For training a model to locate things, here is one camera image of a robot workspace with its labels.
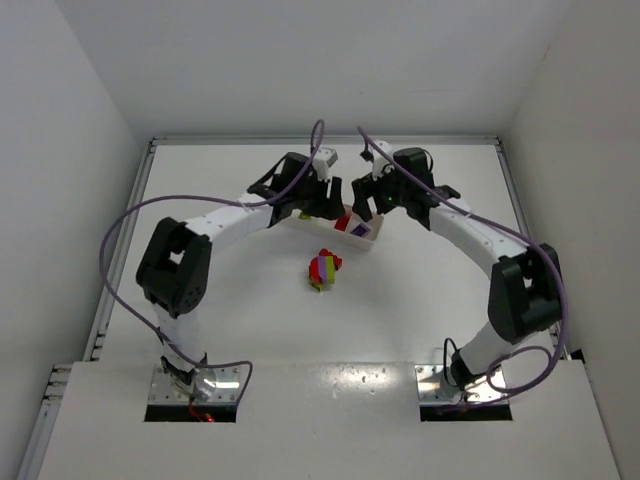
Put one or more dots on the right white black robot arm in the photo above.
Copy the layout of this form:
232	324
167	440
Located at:
524	296

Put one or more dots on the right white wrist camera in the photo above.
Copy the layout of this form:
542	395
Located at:
381	150

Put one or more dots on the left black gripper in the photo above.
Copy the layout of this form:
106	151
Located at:
320	197

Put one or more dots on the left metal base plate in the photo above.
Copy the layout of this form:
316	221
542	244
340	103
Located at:
218	387

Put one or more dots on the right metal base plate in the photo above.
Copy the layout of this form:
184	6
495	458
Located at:
434	391

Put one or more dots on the white three-compartment tray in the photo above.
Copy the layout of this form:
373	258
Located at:
349	229

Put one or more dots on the printed purple lego brick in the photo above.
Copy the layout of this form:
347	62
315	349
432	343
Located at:
360	230

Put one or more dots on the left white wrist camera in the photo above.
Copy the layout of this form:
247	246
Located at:
324	159

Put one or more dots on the metal base plate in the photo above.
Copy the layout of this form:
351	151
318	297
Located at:
218	387
434	391

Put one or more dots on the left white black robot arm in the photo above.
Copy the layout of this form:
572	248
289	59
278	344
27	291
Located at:
176	265

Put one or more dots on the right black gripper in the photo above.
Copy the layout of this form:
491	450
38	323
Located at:
367	192

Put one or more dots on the purple curved lego brick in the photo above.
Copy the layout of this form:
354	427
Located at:
326	270

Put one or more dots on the red curved lego brick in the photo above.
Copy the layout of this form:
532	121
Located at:
342	223

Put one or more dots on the red rectangular lego brick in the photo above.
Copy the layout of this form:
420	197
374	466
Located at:
337	261

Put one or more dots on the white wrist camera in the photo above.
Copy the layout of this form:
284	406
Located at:
381	150
324	159

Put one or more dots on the lime green lego plate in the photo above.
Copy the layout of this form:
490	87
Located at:
319	287

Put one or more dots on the red half-round lego brick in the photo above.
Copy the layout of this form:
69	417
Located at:
316	268

